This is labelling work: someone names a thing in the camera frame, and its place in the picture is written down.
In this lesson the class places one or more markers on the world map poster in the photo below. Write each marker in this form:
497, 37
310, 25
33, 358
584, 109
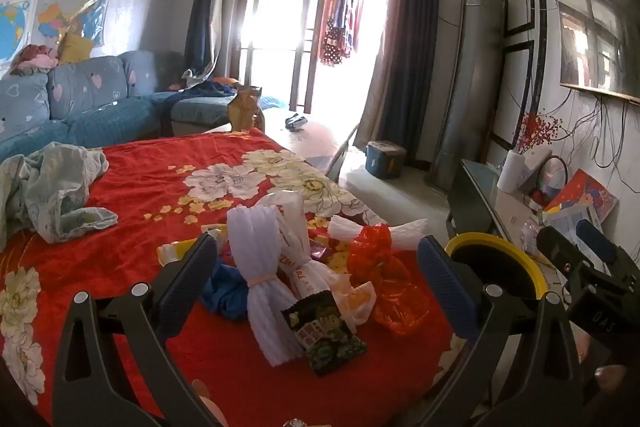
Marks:
12, 32

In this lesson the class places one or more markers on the blue heart-print sofa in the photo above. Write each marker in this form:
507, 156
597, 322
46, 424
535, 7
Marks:
85, 92

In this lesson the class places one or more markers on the red floral blanket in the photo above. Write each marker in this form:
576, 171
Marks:
140, 187

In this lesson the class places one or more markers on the grey tower air conditioner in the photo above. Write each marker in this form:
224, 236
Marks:
465, 82

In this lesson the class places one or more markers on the blue storage box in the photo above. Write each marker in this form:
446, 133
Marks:
385, 162

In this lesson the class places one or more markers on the glossy coffee table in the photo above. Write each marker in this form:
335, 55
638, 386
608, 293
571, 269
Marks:
310, 142

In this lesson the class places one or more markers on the small white foam net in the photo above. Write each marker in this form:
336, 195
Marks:
410, 229

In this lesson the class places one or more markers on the grey green cloth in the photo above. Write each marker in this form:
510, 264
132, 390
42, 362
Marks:
55, 187

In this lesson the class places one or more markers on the dark green snack packet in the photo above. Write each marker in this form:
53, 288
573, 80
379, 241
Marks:
325, 337

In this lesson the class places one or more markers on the blue rubber glove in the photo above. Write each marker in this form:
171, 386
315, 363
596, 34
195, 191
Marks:
225, 292

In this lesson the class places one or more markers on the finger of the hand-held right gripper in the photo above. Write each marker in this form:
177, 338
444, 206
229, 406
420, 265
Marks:
560, 252
597, 241

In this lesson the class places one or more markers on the red picture book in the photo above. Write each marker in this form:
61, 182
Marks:
585, 197

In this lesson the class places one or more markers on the balcony glass door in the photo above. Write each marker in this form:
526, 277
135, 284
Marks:
280, 7

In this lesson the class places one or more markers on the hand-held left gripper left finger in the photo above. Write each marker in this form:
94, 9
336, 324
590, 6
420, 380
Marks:
187, 279

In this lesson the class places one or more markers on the black wall frame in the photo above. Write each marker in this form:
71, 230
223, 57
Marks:
506, 97

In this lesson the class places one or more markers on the hanging laundry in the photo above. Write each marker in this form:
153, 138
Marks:
340, 27

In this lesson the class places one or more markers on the brown paper bag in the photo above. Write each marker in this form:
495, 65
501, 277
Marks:
245, 109

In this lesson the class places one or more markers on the yellow white wrapper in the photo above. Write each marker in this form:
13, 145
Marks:
170, 252

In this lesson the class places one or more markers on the yellow cushion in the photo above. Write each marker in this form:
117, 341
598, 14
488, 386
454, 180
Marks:
75, 48

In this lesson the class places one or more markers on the grey brown curtain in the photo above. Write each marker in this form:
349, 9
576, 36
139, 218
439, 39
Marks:
405, 32

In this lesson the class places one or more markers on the dark glass television stand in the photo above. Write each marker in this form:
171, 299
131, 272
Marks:
472, 202

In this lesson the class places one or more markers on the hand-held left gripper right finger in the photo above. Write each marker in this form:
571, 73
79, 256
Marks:
442, 279

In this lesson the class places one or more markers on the pink red clothes pile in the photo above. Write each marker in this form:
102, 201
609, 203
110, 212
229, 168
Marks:
35, 59

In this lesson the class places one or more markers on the white box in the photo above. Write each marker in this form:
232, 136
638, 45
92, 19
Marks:
537, 167

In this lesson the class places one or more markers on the yellow round waste bin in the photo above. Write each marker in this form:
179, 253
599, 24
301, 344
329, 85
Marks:
500, 240

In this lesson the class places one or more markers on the wall-mounted television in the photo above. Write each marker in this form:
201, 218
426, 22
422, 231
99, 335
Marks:
595, 37

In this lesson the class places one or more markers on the small purple candy wrapper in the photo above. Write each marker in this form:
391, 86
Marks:
318, 251

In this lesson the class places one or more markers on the white printed plastic bag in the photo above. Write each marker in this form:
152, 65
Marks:
310, 279

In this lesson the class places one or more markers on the person's right hand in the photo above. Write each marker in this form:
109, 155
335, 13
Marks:
611, 377

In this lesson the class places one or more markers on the country map poster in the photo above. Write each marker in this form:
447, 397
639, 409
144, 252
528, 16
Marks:
65, 17

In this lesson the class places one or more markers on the large white foam net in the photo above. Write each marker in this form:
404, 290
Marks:
255, 307

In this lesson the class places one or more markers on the small dark object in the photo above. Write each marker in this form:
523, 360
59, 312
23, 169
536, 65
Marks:
296, 122

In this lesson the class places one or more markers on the red plastic bag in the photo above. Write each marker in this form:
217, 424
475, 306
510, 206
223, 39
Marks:
395, 302

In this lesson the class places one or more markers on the dark blue curtain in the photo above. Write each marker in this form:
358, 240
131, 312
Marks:
202, 7

